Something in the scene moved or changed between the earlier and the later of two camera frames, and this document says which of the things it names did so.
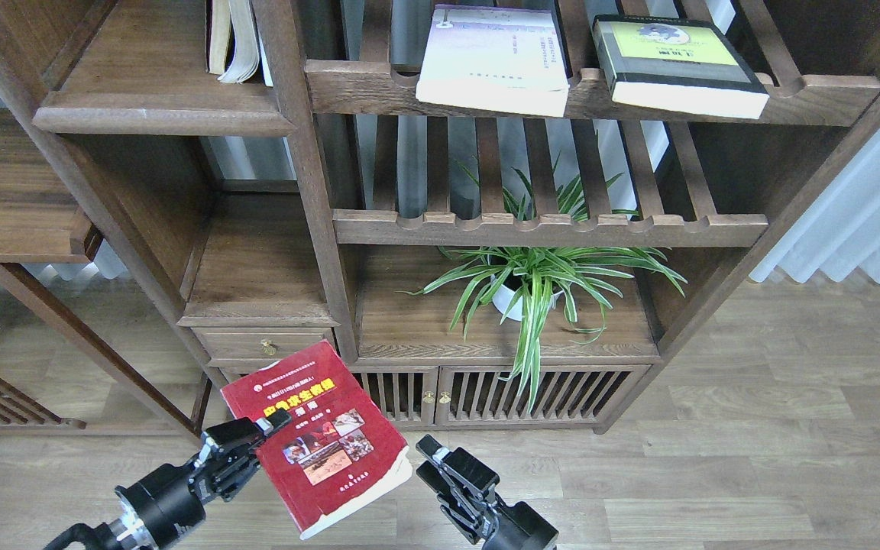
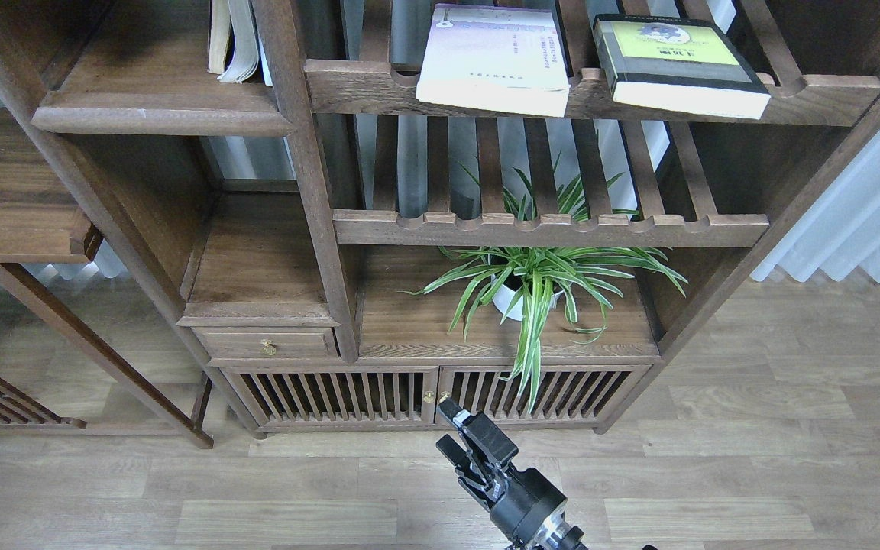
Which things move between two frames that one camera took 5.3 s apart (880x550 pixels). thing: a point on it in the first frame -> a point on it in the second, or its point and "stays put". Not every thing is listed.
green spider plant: x=535 y=278 stays put
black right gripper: x=500 y=524 -> x=526 y=509
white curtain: x=873 y=212 stays put
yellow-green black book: x=681 y=64 stays put
